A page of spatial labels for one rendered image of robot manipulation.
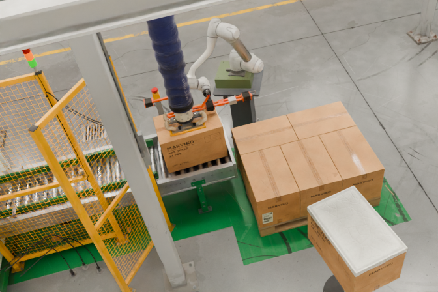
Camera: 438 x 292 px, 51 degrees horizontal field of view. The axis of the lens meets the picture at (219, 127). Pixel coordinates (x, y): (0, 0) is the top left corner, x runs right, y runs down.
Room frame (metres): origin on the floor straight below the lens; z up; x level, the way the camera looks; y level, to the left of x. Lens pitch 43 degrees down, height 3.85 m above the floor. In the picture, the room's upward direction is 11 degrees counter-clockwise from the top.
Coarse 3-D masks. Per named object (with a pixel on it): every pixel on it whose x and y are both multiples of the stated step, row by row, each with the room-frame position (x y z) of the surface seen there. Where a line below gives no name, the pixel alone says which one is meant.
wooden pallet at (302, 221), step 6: (246, 192) 3.02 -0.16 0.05; (372, 198) 2.59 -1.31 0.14; (378, 198) 2.60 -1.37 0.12; (372, 204) 2.59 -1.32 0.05; (378, 204) 2.60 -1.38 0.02; (306, 216) 2.54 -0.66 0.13; (282, 222) 2.52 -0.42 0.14; (288, 222) 2.59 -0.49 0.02; (294, 222) 2.57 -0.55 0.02; (300, 222) 2.56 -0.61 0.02; (306, 222) 2.55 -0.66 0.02; (258, 228) 2.58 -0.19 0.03; (264, 228) 2.50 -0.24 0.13; (270, 228) 2.51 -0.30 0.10; (276, 228) 2.54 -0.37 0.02; (282, 228) 2.53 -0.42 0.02; (288, 228) 2.52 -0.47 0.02; (264, 234) 2.50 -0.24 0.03; (270, 234) 2.51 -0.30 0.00
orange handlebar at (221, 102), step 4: (236, 96) 3.33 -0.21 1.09; (240, 96) 3.32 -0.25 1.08; (156, 100) 3.49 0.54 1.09; (160, 100) 3.49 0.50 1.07; (220, 100) 3.31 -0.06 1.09; (224, 100) 3.31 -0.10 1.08; (216, 104) 3.27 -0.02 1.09; (220, 104) 3.26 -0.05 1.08; (192, 108) 3.28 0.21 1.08; (200, 108) 3.25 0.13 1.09; (204, 108) 3.25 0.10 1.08; (172, 112) 3.27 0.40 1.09; (192, 112) 3.24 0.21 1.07; (168, 116) 3.23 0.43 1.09; (172, 116) 3.22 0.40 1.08
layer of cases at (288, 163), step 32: (256, 128) 3.42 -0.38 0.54; (288, 128) 3.33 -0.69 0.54; (320, 128) 3.25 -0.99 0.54; (352, 128) 3.16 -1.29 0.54; (256, 160) 2.98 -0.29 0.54; (288, 160) 2.91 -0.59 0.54; (320, 160) 2.84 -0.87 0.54; (352, 160) 2.76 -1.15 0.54; (256, 192) 2.61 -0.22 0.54; (288, 192) 2.54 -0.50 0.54; (320, 192) 2.55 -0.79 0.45
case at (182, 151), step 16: (208, 112) 3.34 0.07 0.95; (160, 128) 3.24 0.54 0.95; (208, 128) 3.12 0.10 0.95; (160, 144) 3.03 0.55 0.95; (176, 144) 3.05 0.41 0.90; (192, 144) 3.07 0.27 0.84; (208, 144) 3.09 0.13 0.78; (224, 144) 3.11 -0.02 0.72; (176, 160) 3.04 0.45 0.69; (192, 160) 3.06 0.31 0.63; (208, 160) 3.08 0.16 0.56
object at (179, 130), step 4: (192, 124) 3.18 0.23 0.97; (196, 124) 3.17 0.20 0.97; (204, 124) 3.16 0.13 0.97; (176, 128) 3.17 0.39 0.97; (180, 128) 3.15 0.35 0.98; (188, 128) 3.14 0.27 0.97; (192, 128) 3.14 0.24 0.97; (196, 128) 3.13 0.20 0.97; (200, 128) 3.13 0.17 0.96; (172, 132) 3.13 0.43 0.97; (176, 132) 3.12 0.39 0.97; (180, 132) 3.11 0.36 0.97; (184, 132) 3.11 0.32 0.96
